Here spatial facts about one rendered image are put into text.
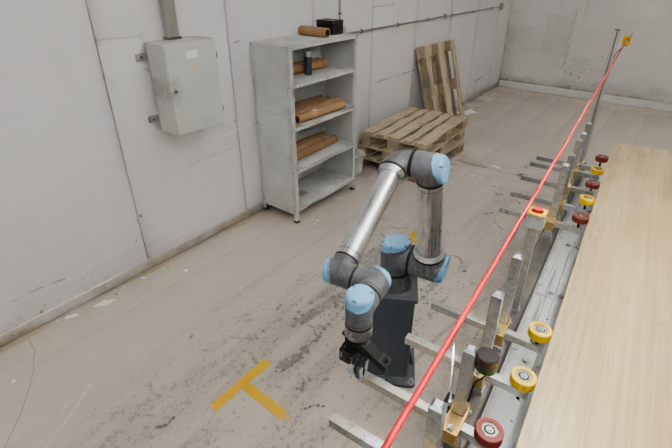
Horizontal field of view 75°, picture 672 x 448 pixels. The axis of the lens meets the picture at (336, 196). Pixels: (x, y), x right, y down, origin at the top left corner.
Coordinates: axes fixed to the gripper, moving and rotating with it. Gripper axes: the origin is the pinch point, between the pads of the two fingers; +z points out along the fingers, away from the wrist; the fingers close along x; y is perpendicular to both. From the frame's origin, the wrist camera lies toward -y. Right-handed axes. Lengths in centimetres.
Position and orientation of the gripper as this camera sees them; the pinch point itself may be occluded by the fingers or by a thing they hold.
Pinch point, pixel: (362, 379)
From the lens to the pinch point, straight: 163.7
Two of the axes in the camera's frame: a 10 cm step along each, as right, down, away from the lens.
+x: -5.6, 3.8, -7.4
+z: 0.0, 8.9, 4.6
